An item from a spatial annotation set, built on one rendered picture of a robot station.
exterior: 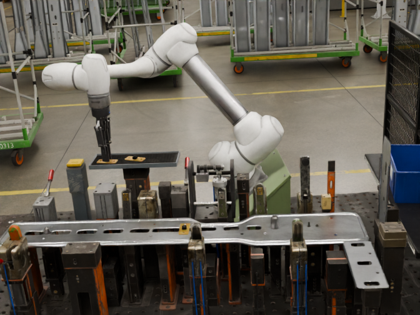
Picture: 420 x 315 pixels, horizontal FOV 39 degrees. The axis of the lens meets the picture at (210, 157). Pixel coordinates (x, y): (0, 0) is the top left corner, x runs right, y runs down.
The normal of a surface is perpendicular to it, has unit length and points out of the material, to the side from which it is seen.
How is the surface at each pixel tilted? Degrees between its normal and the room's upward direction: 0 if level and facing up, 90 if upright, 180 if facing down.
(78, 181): 90
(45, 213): 90
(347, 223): 0
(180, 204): 90
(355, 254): 0
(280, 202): 90
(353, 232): 0
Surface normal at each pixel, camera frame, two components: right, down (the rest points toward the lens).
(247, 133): -0.31, 0.25
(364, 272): -0.06, -0.93
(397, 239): -0.06, 0.34
